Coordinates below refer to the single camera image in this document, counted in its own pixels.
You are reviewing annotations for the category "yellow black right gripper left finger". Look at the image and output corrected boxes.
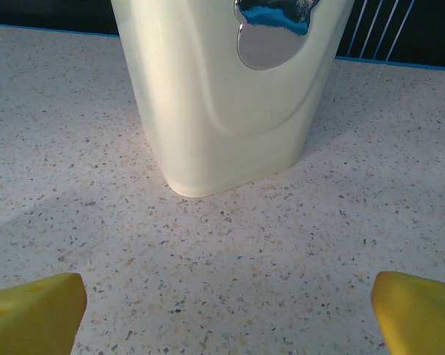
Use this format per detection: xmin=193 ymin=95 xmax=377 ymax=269
xmin=0 ymin=272 xmax=89 ymax=355

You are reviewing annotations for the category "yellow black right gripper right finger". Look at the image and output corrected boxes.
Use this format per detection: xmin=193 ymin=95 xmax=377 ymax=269
xmin=371 ymin=271 xmax=445 ymax=355

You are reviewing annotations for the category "cream knife block orange top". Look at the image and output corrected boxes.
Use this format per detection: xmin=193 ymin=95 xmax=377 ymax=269
xmin=111 ymin=0 xmax=342 ymax=197

